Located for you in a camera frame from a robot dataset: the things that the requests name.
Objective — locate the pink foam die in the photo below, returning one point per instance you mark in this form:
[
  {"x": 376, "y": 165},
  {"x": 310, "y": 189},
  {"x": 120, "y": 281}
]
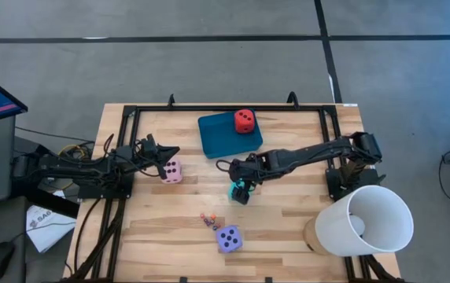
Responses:
[{"x": 174, "y": 173}]

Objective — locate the blue plastic tray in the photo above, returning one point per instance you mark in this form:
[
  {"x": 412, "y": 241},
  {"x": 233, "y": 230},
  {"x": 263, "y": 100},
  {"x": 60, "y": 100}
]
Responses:
[{"x": 217, "y": 137}]

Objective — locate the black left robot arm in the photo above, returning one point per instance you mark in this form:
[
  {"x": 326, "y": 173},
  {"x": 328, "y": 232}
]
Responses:
[{"x": 71, "y": 171}]

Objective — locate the small dark die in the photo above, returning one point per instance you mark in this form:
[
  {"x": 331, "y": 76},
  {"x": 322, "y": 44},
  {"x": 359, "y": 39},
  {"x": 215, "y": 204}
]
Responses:
[{"x": 216, "y": 226}]

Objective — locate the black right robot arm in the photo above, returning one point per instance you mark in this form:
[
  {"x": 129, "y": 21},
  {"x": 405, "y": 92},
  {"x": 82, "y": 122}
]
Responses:
[{"x": 307, "y": 153}]

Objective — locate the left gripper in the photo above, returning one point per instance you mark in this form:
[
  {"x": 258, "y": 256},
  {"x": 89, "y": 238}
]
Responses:
[{"x": 146, "y": 156}]

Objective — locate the dark grey desk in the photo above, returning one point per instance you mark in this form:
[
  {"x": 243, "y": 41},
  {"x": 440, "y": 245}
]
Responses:
[{"x": 12, "y": 220}]

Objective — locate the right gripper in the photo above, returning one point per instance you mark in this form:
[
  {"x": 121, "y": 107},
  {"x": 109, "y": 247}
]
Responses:
[{"x": 252, "y": 169}]

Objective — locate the white printed paper sheet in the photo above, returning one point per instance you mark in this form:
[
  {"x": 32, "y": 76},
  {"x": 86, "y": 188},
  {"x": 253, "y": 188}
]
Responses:
[{"x": 48, "y": 228}]

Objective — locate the purple foam die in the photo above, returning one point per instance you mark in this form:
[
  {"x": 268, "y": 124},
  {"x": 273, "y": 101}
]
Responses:
[{"x": 229, "y": 239}]

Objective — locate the teal foam die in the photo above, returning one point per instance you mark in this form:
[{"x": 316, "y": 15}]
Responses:
[{"x": 231, "y": 192}]

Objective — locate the black aluminium table frame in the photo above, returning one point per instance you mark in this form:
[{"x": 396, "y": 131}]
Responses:
[{"x": 193, "y": 107}]

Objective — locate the small purple die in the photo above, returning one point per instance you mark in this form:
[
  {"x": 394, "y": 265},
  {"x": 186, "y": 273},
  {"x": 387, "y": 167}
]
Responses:
[{"x": 208, "y": 222}]

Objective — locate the white shade wooden lamp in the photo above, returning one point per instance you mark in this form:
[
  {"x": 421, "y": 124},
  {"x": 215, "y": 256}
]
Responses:
[{"x": 335, "y": 232}]

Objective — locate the red foam die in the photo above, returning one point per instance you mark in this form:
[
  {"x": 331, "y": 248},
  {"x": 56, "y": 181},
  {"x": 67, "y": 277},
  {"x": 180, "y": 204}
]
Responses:
[{"x": 244, "y": 127}]

